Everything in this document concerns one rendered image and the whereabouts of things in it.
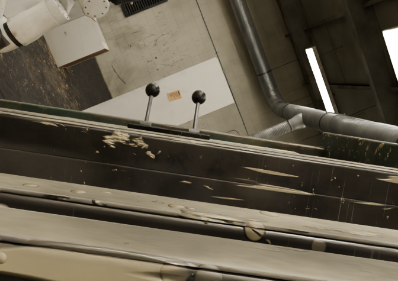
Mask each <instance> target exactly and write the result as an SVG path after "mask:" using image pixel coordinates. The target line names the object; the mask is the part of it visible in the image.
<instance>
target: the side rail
mask: <svg viewBox="0 0 398 281"><path fill-rule="evenodd" d="M0 108H8V109H15V110H20V111H27V112H35V113H39V114H47V115H55V116H59V117H67V118H74V119H82V120H87V121H94V122H102V123H106V124H114V125H122V126H126V127H127V126H128V124H130V123H133V124H140V122H141V121H142V120H138V119H131V118H123V117H115V116H111V115H103V114H96V113H91V112H83V111H76V110H72V109H64V108H56V107H52V106H44V105H37V104H29V103H25V102H17V101H10V100H5V99H0ZM148 122H150V121H148ZM150 123H151V126H153V127H160V128H167V129H172V130H180V131H188V132H189V129H190V127H182V126H177V125H170V124H163V123H158V122H150ZM199 130H200V134H207V135H209V136H210V139H213V140H220V141H228V142H233V143H240V144H247V145H252V146H260V147H268V148H275V149H280V150H287V151H294V152H296V153H298V154H305V155H310V156H317V157H323V154H324V151H325V149H324V148H320V147H315V146H307V145H302V144H295V143H288V142H283V141H275V140H268V139H263V138H256V137H248V136H244V135H236V134H229V133H221V132H217V131H209V130H202V129H199Z"/></svg>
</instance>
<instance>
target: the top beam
mask: <svg viewBox="0 0 398 281"><path fill-rule="evenodd" d="M320 146H323V147H326V148H325V151H326V155H325V158H329V159H337V160H345V161H349V162H357V163H364V164H372V165H376V166H384V167H392V168H397V169H398V144H397V143H389V142H385V141H378V140H372V139H367V138H360V137H353V136H348V135H341V134H334V133H326V132H323V133H322V139H321V143H320Z"/></svg>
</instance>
